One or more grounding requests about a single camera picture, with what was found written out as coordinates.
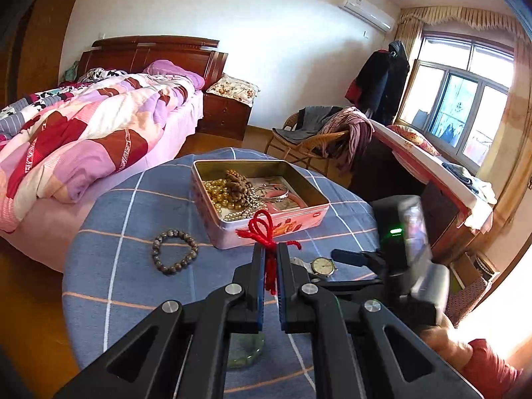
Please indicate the pile of folded clothes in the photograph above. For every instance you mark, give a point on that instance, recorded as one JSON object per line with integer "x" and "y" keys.
{"x": 474, "y": 183}

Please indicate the dark wooden desk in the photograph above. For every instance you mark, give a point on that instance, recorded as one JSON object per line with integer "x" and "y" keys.
{"x": 442, "y": 216}

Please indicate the wooden nightstand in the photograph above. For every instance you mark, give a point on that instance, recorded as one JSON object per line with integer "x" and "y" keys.
{"x": 224, "y": 114}

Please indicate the wooden bed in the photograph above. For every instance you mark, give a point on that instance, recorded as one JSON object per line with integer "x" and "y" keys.
{"x": 166, "y": 50}

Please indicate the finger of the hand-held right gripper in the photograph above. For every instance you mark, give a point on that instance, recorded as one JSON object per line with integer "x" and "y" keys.
{"x": 353, "y": 257}
{"x": 357, "y": 286}

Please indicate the blue checked tablecloth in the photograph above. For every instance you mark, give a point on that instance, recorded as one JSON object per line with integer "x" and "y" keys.
{"x": 145, "y": 299}

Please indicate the floral cushion with white trim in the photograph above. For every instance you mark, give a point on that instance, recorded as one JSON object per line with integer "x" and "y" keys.
{"x": 232, "y": 88}

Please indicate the pink tin box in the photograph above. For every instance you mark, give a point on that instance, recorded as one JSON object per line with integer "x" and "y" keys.
{"x": 311, "y": 218}

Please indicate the window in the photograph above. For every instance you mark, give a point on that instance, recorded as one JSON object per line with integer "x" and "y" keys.
{"x": 457, "y": 104}

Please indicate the red hanging garment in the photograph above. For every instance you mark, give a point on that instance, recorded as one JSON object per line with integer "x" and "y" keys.
{"x": 352, "y": 91}

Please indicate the wooden wardrobe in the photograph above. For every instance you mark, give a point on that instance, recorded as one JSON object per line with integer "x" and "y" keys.
{"x": 41, "y": 41}

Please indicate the white air conditioner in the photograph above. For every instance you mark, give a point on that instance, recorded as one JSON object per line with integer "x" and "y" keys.
{"x": 365, "y": 8}

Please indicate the black hanging coats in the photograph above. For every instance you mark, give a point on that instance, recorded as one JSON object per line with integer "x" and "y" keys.
{"x": 382, "y": 79}

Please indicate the purple pillow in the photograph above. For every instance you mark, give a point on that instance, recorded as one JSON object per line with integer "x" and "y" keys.
{"x": 166, "y": 68}

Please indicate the red floral pillow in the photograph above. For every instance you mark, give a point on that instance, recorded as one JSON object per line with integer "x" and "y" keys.
{"x": 415, "y": 137}

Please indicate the person's right hand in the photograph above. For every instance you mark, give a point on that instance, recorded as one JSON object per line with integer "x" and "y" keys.
{"x": 444, "y": 349}

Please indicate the black and white floral blanket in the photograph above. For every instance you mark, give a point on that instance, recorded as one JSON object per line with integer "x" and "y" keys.
{"x": 99, "y": 75}

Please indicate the green jade bangle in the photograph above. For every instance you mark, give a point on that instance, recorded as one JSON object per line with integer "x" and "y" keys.
{"x": 245, "y": 359}

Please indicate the dark woven basket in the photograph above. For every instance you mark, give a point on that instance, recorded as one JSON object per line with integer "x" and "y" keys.
{"x": 469, "y": 299}

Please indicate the pink bangle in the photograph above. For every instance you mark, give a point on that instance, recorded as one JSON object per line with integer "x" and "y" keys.
{"x": 296, "y": 200}

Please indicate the cardboard box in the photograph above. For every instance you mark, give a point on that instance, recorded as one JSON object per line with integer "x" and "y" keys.
{"x": 465, "y": 268}

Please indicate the grey jacket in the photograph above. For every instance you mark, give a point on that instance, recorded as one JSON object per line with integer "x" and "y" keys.
{"x": 307, "y": 120}

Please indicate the white pad with red edge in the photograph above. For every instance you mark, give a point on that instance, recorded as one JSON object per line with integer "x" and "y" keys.
{"x": 415, "y": 149}

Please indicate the wicker chair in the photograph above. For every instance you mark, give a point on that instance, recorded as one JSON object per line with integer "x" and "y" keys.
{"x": 316, "y": 141}

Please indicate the yellow curtain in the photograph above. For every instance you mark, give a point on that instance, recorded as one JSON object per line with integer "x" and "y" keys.
{"x": 457, "y": 16}

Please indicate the silver bangle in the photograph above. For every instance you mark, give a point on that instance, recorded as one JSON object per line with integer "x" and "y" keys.
{"x": 282, "y": 194}

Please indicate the pink patchwork quilt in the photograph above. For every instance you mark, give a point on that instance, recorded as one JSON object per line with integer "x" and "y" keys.
{"x": 83, "y": 133}

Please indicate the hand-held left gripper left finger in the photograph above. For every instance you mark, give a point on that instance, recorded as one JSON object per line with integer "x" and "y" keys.
{"x": 259, "y": 282}

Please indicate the silver wristwatch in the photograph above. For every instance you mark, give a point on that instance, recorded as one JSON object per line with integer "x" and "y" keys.
{"x": 323, "y": 267}

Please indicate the teal cloth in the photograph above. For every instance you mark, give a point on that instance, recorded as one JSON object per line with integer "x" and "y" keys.
{"x": 70, "y": 72}

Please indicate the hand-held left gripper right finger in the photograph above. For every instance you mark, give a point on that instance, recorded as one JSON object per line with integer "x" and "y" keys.
{"x": 282, "y": 282}

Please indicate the pink and maroon clothes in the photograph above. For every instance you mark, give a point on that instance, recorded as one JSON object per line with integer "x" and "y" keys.
{"x": 357, "y": 133}

